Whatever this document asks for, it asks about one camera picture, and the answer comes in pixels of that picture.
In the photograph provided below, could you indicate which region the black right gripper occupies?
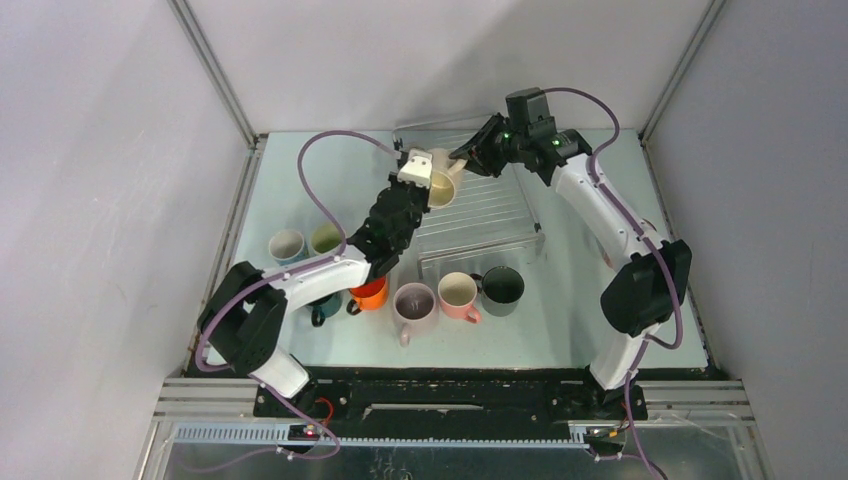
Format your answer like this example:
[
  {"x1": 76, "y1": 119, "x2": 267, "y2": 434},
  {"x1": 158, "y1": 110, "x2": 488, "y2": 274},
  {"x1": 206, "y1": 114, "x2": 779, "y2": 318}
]
[{"x1": 449, "y1": 113, "x2": 527, "y2": 179}]

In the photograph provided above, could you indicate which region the cream beige mug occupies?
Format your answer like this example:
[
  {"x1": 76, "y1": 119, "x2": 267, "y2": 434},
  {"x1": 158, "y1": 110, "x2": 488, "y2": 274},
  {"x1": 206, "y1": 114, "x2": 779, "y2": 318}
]
[{"x1": 428, "y1": 148, "x2": 467, "y2": 209}]

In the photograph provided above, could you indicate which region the light green mug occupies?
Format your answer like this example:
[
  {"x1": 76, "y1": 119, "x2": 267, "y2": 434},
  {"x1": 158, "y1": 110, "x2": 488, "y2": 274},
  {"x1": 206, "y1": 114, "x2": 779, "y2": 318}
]
[{"x1": 309, "y1": 222, "x2": 345, "y2": 255}]

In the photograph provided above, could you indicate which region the orange mug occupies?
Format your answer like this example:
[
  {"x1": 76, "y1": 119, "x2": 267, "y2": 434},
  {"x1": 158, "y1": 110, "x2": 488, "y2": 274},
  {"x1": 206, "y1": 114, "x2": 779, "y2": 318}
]
[{"x1": 346, "y1": 276, "x2": 389, "y2": 315}]

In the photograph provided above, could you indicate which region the mauve grey mug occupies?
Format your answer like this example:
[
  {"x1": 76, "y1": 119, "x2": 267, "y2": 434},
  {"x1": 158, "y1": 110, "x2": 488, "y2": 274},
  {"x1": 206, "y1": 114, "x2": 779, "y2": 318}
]
[{"x1": 391, "y1": 283, "x2": 439, "y2": 347}]

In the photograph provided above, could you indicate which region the light blue mug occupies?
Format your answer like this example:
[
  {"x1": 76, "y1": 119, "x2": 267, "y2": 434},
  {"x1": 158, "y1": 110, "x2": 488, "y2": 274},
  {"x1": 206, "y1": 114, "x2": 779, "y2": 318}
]
[{"x1": 268, "y1": 229, "x2": 309, "y2": 266}]

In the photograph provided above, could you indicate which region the dark teal mug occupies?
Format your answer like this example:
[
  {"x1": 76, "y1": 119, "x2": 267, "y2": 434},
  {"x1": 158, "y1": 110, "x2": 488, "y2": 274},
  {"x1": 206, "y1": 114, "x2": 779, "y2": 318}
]
[{"x1": 308, "y1": 292, "x2": 342, "y2": 328}]

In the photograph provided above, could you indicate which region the dark grey mug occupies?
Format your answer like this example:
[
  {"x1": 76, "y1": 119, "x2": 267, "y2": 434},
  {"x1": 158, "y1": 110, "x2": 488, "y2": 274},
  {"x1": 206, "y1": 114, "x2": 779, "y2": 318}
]
[{"x1": 471, "y1": 266, "x2": 525, "y2": 317}]

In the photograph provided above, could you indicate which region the pink patterned mug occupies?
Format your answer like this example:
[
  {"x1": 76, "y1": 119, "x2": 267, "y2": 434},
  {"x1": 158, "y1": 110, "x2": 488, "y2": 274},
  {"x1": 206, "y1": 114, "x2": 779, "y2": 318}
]
[{"x1": 597, "y1": 243, "x2": 614, "y2": 269}]

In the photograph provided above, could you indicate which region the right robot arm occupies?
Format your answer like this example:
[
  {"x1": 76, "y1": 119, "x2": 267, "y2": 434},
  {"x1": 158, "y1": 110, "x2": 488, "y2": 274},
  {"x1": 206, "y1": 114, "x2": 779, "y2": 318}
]
[{"x1": 449, "y1": 87, "x2": 692, "y2": 418}]

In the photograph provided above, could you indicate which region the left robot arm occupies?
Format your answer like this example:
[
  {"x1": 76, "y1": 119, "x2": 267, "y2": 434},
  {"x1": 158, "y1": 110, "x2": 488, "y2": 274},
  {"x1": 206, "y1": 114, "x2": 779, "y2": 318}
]
[{"x1": 197, "y1": 178, "x2": 429, "y2": 417}]

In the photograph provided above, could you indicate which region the clear acrylic dish rack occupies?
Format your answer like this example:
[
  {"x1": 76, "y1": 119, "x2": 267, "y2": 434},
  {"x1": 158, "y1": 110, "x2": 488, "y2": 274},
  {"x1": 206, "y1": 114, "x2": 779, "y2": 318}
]
[{"x1": 392, "y1": 112, "x2": 547, "y2": 280}]

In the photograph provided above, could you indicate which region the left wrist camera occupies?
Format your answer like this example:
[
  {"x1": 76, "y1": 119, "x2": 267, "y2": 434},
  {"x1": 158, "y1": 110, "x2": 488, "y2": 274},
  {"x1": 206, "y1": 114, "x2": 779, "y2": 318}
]
[{"x1": 397, "y1": 148, "x2": 433, "y2": 189}]

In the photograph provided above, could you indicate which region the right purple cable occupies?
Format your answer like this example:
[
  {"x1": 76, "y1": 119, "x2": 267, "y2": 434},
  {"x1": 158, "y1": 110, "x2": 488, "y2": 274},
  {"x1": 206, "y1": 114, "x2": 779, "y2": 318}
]
[{"x1": 543, "y1": 87, "x2": 685, "y2": 480}]

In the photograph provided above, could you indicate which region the purple cable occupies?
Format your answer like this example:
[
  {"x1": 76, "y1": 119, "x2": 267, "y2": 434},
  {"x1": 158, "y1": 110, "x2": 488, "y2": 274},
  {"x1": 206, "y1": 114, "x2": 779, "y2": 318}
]
[
  {"x1": 193, "y1": 129, "x2": 405, "y2": 473},
  {"x1": 543, "y1": 87, "x2": 685, "y2": 480}
]

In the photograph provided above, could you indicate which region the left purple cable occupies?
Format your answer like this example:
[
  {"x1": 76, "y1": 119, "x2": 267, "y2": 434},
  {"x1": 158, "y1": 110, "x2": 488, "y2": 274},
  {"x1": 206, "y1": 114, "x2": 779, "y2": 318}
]
[{"x1": 193, "y1": 129, "x2": 405, "y2": 473}]

